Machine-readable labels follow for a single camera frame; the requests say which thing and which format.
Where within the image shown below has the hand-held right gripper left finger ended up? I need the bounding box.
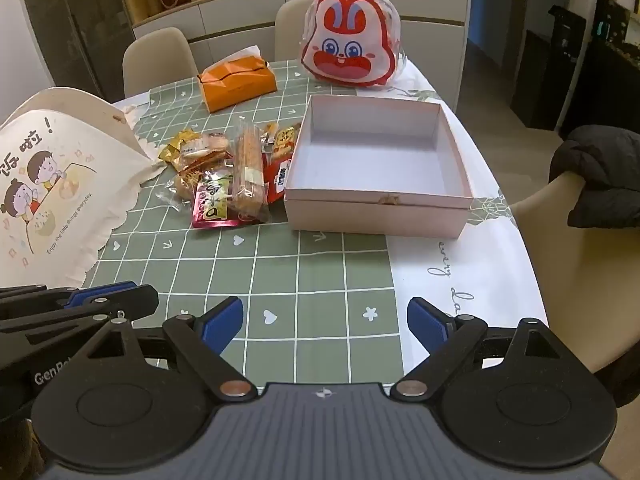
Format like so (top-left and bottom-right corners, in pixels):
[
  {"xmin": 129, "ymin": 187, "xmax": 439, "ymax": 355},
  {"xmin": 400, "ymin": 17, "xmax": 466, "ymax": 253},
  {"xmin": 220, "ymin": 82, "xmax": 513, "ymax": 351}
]
[{"xmin": 82, "ymin": 296, "xmax": 258, "ymax": 403}]

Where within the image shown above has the grey sideboard with wooden shelf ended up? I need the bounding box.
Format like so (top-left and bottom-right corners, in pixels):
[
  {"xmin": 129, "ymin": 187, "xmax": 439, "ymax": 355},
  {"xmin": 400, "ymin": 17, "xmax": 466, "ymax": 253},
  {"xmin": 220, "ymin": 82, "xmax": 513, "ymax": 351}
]
[{"xmin": 131, "ymin": 0, "xmax": 473, "ymax": 108}]

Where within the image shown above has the yellow candy packet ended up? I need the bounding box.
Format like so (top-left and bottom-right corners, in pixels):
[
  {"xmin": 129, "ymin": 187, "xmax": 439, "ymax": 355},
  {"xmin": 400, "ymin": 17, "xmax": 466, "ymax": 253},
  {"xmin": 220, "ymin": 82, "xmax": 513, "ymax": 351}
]
[{"xmin": 159, "ymin": 130, "xmax": 201, "ymax": 166}]

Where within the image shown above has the dark side furniture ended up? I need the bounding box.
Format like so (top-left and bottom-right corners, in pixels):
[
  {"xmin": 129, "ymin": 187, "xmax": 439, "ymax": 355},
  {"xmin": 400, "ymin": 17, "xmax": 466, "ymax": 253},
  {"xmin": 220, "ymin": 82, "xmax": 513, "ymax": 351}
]
[{"xmin": 582, "ymin": 0, "xmax": 640, "ymax": 137}]

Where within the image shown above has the clear brown bun packet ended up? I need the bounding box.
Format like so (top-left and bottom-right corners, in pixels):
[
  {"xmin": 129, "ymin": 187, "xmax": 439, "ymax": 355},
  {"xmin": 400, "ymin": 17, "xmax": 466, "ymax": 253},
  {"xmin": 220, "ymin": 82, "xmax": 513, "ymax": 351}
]
[{"xmin": 156, "ymin": 162, "xmax": 202, "ymax": 209}]

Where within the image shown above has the red snack packet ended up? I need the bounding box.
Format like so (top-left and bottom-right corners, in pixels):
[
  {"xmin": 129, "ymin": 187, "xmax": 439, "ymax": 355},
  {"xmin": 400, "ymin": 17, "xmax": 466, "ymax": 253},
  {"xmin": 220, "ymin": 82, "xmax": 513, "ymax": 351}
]
[{"xmin": 261, "ymin": 152, "xmax": 297, "ymax": 206}]

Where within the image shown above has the long orange cracker pack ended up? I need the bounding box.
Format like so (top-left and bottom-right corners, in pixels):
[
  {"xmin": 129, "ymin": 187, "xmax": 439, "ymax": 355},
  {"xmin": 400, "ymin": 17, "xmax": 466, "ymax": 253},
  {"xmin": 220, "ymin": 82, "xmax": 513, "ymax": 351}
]
[{"xmin": 230, "ymin": 122, "xmax": 271, "ymax": 224}]

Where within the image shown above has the red white rabbit bag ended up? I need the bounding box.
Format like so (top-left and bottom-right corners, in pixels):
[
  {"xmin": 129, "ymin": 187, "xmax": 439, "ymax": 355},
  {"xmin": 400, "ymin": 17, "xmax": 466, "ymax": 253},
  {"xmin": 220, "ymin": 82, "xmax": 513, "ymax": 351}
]
[{"xmin": 300, "ymin": 0, "xmax": 402, "ymax": 90}]

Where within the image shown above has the dark glass cabinet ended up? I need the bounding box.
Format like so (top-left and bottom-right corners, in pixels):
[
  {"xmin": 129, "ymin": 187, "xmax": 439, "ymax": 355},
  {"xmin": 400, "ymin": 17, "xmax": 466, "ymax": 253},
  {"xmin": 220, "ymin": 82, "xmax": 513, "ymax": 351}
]
[{"xmin": 19, "ymin": 0, "xmax": 137, "ymax": 102}]

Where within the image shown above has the beige dining chair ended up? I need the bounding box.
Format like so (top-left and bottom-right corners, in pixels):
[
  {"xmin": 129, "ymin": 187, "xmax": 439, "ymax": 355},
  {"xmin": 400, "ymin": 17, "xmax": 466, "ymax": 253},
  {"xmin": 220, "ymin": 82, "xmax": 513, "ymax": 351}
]
[
  {"xmin": 122, "ymin": 27, "xmax": 200, "ymax": 98},
  {"xmin": 509, "ymin": 172, "xmax": 640, "ymax": 376},
  {"xmin": 274, "ymin": 0, "xmax": 326, "ymax": 61}
]

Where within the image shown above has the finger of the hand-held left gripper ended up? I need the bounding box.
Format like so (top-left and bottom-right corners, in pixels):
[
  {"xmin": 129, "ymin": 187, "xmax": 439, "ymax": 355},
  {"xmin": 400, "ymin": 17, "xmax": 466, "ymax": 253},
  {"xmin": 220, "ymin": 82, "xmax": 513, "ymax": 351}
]
[
  {"xmin": 0, "ymin": 282, "xmax": 139, "ymax": 317},
  {"xmin": 0, "ymin": 284, "xmax": 160, "ymax": 347}
]

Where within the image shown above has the pink cardboard box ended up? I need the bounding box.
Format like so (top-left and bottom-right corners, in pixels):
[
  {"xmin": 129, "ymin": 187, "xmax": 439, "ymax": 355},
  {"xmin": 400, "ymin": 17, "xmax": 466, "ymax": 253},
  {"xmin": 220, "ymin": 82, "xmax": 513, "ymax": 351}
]
[{"xmin": 283, "ymin": 94, "xmax": 475, "ymax": 240}]

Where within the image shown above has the orange tissue box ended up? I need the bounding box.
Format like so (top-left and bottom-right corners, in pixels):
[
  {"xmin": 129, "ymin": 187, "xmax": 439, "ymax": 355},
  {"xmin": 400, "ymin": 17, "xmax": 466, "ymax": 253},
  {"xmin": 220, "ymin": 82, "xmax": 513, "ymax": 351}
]
[{"xmin": 196, "ymin": 46, "xmax": 277, "ymax": 113}]

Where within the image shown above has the black floor appliance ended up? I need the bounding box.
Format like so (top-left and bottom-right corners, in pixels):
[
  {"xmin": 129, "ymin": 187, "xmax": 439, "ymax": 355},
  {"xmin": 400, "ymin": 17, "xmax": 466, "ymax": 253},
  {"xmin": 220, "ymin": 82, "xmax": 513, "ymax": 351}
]
[{"xmin": 510, "ymin": 5, "xmax": 587, "ymax": 132}]

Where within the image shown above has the yellow cartoon snack packet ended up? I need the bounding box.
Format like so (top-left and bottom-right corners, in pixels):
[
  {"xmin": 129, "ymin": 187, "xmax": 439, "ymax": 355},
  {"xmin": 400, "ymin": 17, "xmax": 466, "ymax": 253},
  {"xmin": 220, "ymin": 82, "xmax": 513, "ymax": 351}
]
[{"xmin": 270, "ymin": 124, "xmax": 302, "ymax": 162}]

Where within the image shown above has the clear white label bread packet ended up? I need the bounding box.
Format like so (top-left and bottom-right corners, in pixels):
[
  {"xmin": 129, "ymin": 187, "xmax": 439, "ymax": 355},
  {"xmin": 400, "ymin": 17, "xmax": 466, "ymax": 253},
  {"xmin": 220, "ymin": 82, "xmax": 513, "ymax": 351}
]
[{"xmin": 177, "ymin": 132, "xmax": 234, "ymax": 171}]

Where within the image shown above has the black jacket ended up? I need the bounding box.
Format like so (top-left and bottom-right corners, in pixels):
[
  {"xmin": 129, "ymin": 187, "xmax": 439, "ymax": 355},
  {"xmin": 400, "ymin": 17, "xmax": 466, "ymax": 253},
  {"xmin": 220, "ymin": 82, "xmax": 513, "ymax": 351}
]
[{"xmin": 547, "ymin": 125, "xmax": 640, "ymax": 231}]

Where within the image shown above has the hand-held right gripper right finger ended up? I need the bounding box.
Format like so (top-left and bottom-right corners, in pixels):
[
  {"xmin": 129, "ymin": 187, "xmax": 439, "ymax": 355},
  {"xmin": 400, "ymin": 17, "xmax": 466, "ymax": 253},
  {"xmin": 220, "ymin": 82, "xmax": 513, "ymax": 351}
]
[{"xmin": 390, "ymin": 296, "xmax": 566, "ymax": 403}]

